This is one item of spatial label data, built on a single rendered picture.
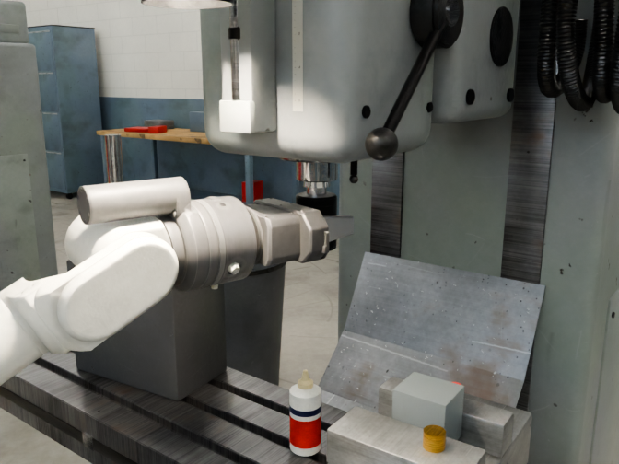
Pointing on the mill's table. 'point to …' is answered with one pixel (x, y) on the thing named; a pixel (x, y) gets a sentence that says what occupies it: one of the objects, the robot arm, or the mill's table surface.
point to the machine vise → (483, 425)
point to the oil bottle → (305, 416)
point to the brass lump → (434, 438)
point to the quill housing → (327, 80)
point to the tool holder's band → (316, 200)
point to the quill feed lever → (443, 30)
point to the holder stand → (166, 345)
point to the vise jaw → (390, 443)
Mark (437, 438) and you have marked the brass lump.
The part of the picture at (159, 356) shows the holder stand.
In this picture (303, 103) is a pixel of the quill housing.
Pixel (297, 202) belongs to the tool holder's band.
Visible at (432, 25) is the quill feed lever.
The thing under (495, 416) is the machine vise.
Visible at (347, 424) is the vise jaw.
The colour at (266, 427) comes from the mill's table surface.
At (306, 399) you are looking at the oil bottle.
